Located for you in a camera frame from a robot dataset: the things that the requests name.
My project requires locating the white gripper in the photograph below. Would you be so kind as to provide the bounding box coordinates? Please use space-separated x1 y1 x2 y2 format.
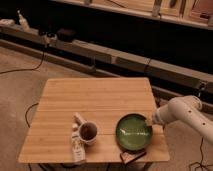
145 109 165 126

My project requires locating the green ceramic bowl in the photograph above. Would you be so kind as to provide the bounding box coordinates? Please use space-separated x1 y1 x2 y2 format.
115 113 153 151

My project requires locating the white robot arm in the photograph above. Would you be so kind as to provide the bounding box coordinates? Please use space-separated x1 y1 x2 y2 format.
146 95 213 145

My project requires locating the small dark rectangular box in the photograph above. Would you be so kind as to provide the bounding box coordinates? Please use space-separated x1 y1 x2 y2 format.
120 151 146 165

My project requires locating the wooden table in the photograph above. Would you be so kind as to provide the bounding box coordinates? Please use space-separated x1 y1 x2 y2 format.
17 77 171 165

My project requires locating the white mug with brown interior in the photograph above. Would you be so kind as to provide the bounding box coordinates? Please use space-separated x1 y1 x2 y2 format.
74 113 98 145

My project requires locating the white plastic bottle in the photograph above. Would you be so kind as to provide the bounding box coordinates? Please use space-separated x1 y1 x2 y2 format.
71 132 86 165

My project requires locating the dark device on ledge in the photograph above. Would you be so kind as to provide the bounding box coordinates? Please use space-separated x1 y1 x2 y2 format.
56 28 76 42

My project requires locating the white spray bottle on ledge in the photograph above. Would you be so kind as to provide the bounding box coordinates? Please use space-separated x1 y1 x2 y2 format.
17 11 30 31

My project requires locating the black cable near arm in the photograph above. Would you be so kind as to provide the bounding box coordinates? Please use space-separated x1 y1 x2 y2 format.
188 136 213 171

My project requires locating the black cable under table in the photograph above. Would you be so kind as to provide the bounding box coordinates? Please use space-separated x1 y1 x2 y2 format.
24 101 40 129

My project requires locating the black cable on floor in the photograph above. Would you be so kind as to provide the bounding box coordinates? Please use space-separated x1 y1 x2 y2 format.
0 46 47 76

